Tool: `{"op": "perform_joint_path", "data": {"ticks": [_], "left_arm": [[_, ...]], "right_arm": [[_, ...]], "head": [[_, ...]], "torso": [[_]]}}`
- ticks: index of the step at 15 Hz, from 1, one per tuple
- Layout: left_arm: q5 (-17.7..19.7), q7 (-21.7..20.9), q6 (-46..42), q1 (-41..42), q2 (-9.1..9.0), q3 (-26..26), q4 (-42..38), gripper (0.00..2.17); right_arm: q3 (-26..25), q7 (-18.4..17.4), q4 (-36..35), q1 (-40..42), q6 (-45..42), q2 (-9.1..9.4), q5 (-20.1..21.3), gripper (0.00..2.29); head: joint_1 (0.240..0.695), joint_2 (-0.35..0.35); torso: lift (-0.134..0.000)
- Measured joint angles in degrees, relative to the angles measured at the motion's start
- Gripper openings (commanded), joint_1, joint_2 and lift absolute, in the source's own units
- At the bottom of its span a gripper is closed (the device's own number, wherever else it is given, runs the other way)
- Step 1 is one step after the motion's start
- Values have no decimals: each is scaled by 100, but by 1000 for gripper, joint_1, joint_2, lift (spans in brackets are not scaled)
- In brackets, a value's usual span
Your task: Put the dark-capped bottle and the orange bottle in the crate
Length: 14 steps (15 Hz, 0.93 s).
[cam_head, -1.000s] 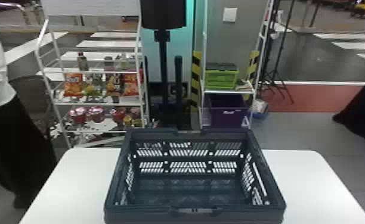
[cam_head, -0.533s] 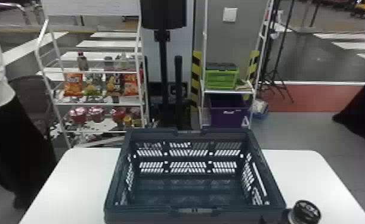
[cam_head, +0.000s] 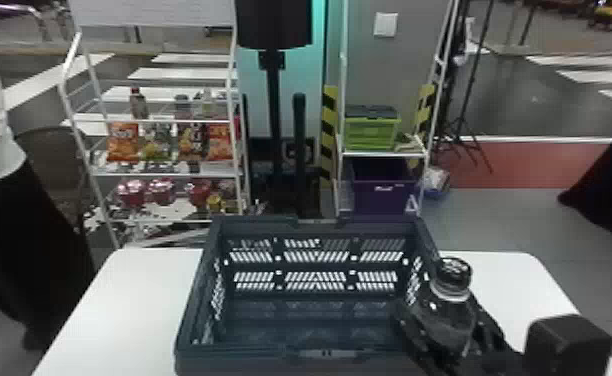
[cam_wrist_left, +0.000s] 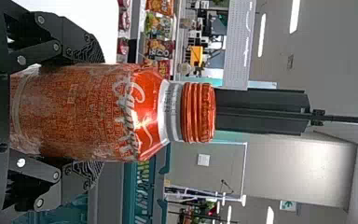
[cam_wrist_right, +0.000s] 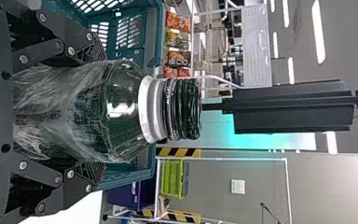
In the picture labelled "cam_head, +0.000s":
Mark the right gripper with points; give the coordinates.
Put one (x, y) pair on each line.
(495, 365)

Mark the red noodle cup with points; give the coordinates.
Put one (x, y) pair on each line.
(162, 191)
(132, 193)
(199, 192)

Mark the green snack packet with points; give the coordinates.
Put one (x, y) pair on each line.
(156, 149)

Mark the black tripod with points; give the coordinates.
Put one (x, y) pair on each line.
(468, 78)

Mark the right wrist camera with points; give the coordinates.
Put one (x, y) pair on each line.
(568, 346)

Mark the person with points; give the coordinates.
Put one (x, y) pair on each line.
(1, 210)

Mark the green crate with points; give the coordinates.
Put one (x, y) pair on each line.
(371, 128)

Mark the white shelf trolley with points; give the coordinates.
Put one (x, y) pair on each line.
(342, 131)

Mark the purple crate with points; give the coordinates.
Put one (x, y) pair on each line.
(382, 191)

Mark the white wall switch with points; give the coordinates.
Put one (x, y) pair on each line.
(385, 24)

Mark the yellow black striped post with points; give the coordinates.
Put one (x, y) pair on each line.
(424, 110)
(329, 131)

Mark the dark blue basket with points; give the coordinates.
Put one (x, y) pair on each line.
(306, 294)

